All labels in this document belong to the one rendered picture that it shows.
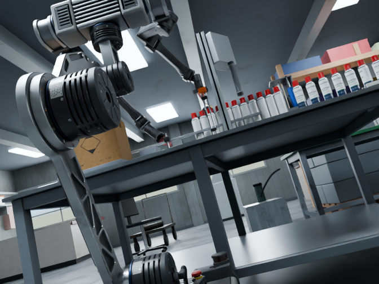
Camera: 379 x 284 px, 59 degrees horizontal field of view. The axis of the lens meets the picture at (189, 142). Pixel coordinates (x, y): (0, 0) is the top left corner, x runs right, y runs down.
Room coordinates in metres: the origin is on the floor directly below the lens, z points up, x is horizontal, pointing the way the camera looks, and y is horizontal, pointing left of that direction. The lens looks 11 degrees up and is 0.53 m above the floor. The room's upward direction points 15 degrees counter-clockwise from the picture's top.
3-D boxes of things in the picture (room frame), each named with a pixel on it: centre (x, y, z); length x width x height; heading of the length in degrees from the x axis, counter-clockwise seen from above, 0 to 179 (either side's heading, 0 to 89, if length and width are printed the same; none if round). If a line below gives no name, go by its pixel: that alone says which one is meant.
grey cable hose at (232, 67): (1.85, -0.36, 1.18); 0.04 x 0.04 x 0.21
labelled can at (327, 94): (1.87, -0.84, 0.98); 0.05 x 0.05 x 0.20
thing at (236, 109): (1.96, -0.32, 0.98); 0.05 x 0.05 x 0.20
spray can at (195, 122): (2.00, -0.07, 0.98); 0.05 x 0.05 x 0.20
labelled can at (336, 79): (1.86, -0.91, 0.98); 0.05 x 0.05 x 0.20
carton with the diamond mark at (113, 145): (1.80, 0.50, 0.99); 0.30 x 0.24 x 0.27; 87
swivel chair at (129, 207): (5.25, 1.07, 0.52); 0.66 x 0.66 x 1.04
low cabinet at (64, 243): (8.91, 4.32, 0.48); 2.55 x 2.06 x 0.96; 86
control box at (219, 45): (1.88, -0.30, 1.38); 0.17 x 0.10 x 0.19; 136
